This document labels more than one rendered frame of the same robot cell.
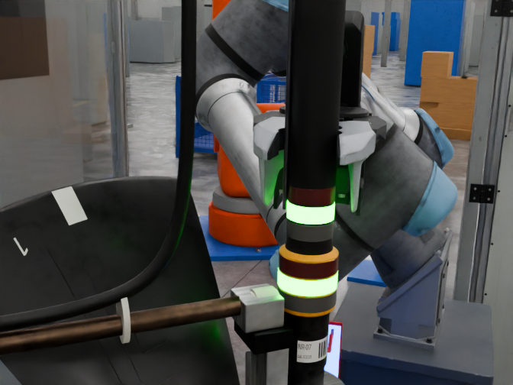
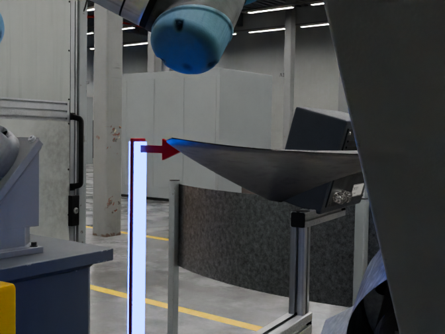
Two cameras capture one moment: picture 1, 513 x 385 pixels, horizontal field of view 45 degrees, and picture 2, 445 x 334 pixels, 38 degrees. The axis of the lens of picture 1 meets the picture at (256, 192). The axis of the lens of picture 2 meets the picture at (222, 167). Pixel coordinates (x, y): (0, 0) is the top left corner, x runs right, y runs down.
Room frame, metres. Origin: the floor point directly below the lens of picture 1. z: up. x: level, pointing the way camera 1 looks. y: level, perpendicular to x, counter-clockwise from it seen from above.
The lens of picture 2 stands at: (0.45, 0.56, 1.20)
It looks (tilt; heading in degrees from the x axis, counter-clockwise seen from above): 3 degrees down; 288
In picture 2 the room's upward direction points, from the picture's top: 1 degrees clockwise
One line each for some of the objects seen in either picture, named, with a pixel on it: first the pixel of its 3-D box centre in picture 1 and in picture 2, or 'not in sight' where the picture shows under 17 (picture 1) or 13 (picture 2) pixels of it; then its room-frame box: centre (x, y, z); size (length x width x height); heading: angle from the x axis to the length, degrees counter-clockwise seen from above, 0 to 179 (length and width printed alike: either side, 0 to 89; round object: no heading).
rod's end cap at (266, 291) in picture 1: (263, 301); not in sight; (0.41, -0.01, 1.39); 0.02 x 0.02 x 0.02; 23
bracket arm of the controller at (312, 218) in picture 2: not in sight; (320, 213); (0.65, -0.73, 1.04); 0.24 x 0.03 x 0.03; 79
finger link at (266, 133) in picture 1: (271, 166); not in sight; (0.44, -0.01, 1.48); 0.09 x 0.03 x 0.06; 158
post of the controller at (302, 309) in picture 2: not in sight; (299, 262); (0.67, -0.63, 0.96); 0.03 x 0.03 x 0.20; 79
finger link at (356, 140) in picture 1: (352, 171); not in sight; (0.43, -0.07, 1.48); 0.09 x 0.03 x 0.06; 179
